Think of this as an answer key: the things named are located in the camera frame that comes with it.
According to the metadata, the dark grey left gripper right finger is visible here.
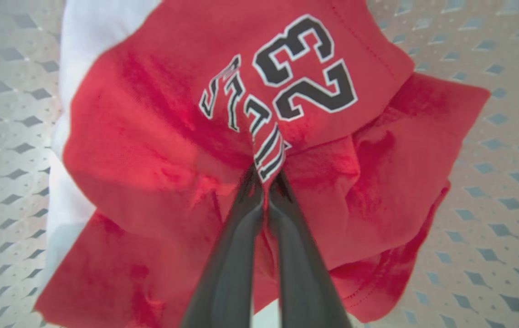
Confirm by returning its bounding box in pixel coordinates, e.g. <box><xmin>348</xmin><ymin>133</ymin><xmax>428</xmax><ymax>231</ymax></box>
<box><xmin>266</xmin><ymin>169</ymin><xmax>354</xmax><ymax>328</ymax></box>

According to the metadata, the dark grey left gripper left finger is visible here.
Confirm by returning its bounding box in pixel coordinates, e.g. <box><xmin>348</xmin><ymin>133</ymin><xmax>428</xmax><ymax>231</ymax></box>
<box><xmin>180</xmin><ymin>165</ymin><xmax>265</xmax><ymax>328</ymax></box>

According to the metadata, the red jersey number 23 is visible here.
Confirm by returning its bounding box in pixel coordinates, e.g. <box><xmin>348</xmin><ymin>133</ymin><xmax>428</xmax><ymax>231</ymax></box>
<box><xmin>34</xmin><ymin>0</ymin><xmax>491</xmax><ymax>328</ymax></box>

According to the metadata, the white perforated laundry basket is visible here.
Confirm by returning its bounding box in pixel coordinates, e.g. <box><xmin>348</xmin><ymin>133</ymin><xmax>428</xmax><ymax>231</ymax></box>
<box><xmin>0</xmin><ymin>0</ymin><xmax>519</xmax><ymax>328</ymax></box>

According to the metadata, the white garment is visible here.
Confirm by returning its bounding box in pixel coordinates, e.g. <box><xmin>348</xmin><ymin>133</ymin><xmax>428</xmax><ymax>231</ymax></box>
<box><xmin>41</xmin><ymin>0</ymin><xmax>164</xmax><ymax>292</ymax></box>

